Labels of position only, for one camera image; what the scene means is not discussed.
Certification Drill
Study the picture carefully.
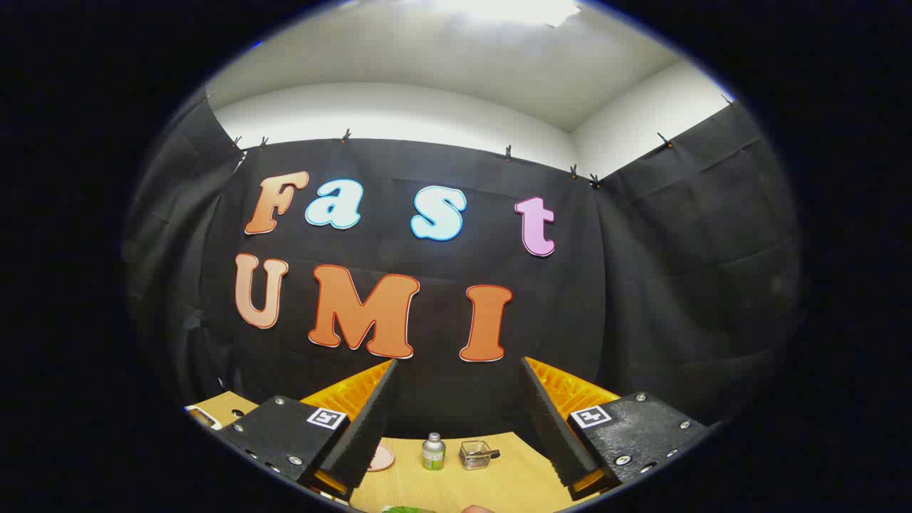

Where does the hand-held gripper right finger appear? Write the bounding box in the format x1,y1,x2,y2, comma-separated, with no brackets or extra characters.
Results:
520,356,713,502

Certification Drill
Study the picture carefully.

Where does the green label metal bottle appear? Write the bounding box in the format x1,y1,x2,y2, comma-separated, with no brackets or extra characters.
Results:
422,432,447,471

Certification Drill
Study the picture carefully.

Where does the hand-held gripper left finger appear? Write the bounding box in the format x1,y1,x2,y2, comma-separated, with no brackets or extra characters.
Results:
214,358,398,503

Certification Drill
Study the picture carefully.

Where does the small wire basket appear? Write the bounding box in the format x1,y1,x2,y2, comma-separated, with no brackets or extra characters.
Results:
459,440,495,471

